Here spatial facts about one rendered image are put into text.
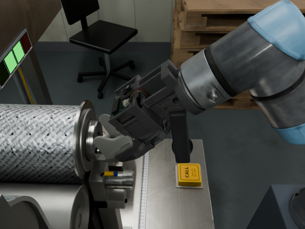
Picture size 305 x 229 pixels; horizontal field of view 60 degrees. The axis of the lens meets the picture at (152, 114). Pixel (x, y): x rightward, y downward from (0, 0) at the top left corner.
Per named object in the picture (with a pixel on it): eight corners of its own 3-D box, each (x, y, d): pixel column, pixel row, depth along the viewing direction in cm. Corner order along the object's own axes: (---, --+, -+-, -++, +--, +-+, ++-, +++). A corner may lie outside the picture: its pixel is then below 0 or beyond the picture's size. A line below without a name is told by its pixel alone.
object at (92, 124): (104, 133, 54) (99, 167, 50) (95, 133, 54) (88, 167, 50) (98, 111, 48) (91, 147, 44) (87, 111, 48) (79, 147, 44)
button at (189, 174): (200, 186, 81) (201, 182, 80) (178, 186, 82) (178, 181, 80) (198, 167, 87) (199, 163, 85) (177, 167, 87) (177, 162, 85)
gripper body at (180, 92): (111, 92, 43) (170, 50, 38) (146, 121, 48) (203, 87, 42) (104, 125, 38) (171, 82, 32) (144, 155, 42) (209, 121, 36)
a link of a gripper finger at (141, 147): (114, 142, 45) (153, 116, 42) (121, 147, 46) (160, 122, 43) (112, 163, 41) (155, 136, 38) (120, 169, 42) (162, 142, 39)
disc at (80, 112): (86, 196, 49) (68, 144, 39) (83, 196, 49) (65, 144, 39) (100, 136, 59) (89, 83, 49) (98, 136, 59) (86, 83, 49)
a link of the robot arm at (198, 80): (228, 74, 40) (239, 110, 34) (202, 89, 42) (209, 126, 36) (200, 39, 36) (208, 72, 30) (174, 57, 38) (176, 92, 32)
